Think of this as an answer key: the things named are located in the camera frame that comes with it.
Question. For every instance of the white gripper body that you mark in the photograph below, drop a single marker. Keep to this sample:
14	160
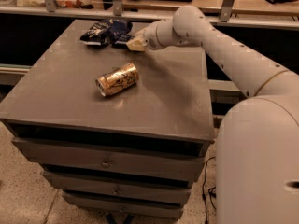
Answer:
150	37

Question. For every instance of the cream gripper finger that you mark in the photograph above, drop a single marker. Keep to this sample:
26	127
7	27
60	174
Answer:
137	44
140	32

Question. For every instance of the dark blue rxbar wrapper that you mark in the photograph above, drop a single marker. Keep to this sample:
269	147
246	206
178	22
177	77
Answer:
122	40

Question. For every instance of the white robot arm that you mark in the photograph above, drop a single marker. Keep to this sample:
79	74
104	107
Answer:
257	155

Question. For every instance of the blue chip bag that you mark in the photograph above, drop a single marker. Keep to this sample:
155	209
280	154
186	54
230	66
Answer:
105	32

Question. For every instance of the gold crushed soda can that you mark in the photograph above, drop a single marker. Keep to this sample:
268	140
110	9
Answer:
120	79

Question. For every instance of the grey drawer cabinet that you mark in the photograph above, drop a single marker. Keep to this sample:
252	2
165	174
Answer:
138	151

